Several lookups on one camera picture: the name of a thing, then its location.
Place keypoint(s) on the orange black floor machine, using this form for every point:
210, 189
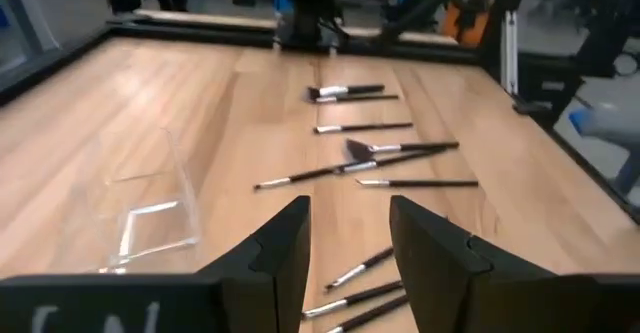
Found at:
452, 25

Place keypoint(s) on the silver aluminium extrusion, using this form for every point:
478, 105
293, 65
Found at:
510, 53

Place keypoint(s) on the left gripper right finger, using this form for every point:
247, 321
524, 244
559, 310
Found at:
430, 273

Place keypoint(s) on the black diagonal frame strut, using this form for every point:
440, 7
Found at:
425, 8

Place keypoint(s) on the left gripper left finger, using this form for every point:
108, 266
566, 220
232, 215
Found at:
280, 253

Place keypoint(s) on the black rig upright post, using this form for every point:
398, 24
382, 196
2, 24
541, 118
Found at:
550, 83

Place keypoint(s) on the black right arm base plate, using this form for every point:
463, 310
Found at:
300, 45

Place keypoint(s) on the clear acrylic organizer box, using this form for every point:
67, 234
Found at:
165, 208

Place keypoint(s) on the thin black makeup brush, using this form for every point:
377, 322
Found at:
310, 174
370, 262
400, 159
430, 183
370, 127
370, 294
360, 98
375, 311

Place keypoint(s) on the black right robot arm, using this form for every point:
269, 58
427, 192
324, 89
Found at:
307, 8

